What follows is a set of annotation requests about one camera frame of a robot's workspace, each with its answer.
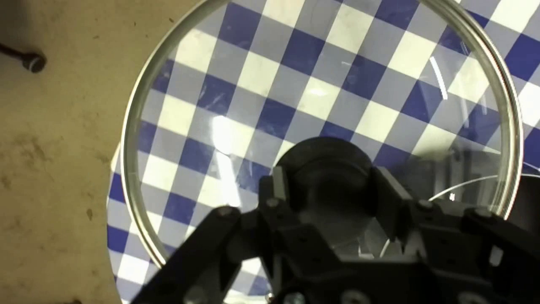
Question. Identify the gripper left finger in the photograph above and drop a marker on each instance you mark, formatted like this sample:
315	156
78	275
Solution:
219	245

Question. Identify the glass lid with black knob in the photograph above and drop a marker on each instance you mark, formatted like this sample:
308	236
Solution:
329	169

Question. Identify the blue white checkered cloth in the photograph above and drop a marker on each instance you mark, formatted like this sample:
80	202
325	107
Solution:
295	63

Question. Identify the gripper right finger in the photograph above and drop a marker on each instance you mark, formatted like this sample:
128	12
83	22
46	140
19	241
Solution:
447	236

